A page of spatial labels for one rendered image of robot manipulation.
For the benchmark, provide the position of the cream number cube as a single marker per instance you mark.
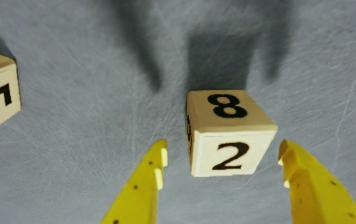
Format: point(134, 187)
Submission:
point(9, 94)
point(227, 132)

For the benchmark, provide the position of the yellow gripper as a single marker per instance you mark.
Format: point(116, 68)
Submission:
point(316, 195)

